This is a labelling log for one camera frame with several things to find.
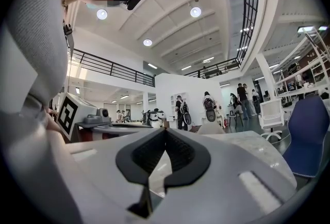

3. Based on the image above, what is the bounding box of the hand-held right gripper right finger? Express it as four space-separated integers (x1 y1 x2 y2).
152 126 299 224

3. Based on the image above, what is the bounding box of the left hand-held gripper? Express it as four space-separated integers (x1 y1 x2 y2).
56 92 157 141

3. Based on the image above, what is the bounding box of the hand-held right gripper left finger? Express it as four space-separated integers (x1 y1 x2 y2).
64 126 168 224

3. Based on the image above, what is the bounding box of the person's left forearm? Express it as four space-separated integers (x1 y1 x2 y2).
45 108 64 133

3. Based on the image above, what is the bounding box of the white and black robot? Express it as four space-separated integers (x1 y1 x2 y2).
142 108 166 129

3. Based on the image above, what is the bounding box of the black mezzanine railing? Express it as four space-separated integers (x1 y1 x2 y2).
67 0 260 88

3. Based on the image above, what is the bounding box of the white stand with dark oval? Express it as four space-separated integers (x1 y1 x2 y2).
202 106 224 128

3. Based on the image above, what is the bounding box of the black chair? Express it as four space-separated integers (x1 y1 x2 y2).
228 109 244 130

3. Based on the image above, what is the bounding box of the white office chair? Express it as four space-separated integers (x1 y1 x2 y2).
259 98 286 141

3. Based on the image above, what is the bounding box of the blue chair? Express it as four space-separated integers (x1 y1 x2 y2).
282 93 330 185

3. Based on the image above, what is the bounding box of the white metal shelving rack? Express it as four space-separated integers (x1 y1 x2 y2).
270 26 330 105

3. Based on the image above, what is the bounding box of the person's grey knit top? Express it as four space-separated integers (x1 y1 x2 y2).
1 0 75 146

